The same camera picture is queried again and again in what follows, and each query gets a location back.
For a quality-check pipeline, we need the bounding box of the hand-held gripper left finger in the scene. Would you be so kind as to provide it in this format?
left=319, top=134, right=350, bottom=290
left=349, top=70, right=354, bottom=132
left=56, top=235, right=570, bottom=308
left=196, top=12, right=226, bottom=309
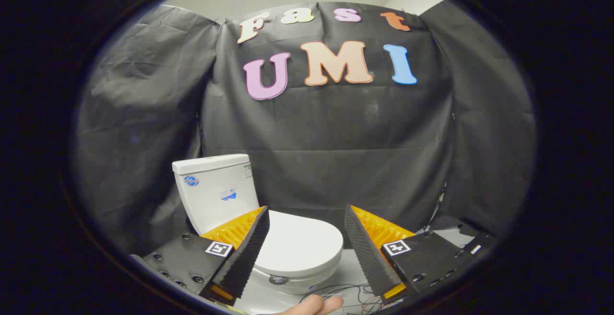
left=130, top=206, right=270, bottom=306

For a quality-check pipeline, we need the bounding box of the black backdrop cloth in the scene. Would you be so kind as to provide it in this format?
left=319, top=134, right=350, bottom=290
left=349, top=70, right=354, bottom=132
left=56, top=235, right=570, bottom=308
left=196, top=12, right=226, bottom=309
left=72, top=1, right=537, bottom=258

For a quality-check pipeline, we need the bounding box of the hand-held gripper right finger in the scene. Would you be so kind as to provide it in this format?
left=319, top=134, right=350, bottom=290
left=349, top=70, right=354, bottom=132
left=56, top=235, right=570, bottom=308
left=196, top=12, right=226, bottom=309
left=344, top=204, right=497, bottom=305

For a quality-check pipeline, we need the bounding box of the tangle of black cables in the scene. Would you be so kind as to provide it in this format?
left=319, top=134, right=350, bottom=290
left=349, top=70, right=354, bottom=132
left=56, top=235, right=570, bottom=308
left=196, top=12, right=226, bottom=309
left=299, top=283, right=385, bottom=315

